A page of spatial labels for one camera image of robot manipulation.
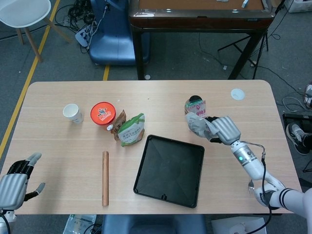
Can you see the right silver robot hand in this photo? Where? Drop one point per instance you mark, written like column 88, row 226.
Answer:
column 226, row 130

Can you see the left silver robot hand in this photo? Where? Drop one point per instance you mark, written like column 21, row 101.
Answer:
column 12, row 190

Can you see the white grey snack bag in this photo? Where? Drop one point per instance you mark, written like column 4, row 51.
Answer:
column 195, row 124

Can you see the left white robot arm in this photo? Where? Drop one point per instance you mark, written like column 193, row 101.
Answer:
column 8, row 214

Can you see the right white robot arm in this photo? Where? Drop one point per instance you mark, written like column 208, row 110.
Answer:
column 251, row 165

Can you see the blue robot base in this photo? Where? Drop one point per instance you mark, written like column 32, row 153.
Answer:
column 114, row 41

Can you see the pink white snack bag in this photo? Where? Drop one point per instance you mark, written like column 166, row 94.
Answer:
column 198, row 108

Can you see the black square plastic tray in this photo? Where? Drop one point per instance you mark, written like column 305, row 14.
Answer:
column 168, row 170

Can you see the clear printed plastic bag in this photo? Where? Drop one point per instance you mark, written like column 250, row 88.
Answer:
column 78, row 224

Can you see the green snack bag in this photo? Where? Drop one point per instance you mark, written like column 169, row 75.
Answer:
column 131, row 132

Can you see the white round table grommet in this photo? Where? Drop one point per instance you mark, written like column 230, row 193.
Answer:
column 237, row 94

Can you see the black lid jar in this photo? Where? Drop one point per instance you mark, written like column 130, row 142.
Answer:
column 194, row 98

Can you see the metal fork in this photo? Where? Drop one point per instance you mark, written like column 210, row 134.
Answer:
column 251, row 187

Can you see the grey black sneaker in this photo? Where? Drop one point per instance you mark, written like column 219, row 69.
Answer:
column 296, row 137

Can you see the black floor box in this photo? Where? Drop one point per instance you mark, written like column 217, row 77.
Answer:
column 296, row 118

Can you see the black tripod stand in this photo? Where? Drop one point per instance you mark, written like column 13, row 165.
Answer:
column 240, row 48

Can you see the red white floor object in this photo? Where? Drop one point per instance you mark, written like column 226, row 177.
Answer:
column 309, row 95

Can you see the wooden rolling pin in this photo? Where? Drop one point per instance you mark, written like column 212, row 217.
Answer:
column 105, row 178

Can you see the white round floor disc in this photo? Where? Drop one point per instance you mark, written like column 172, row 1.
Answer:
column 147, row 77

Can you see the white paper cup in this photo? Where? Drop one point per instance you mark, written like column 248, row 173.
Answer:
column 74, row 117

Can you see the white cardboard box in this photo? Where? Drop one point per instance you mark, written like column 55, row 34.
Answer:
column 234, row 226

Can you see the brown snack packet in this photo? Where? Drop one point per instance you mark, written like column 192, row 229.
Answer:
column 120, row 120

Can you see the brown mahjong table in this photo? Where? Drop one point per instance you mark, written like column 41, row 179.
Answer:
column 195, row 20

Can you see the small white bottle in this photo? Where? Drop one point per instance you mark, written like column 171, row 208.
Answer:
column 109, row 127

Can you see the orange lid noodle tub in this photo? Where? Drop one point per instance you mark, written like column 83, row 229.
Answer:
column 103, row 113

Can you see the blue padded chair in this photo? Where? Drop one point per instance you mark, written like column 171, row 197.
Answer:
column 153, row 225

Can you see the white storage box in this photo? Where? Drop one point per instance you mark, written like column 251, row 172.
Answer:
column 301, row 5

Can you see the white power strip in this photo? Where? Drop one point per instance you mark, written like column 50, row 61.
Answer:
column 81, row 36

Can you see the white chair wooden legs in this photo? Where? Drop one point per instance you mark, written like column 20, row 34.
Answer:
column 22, row 11

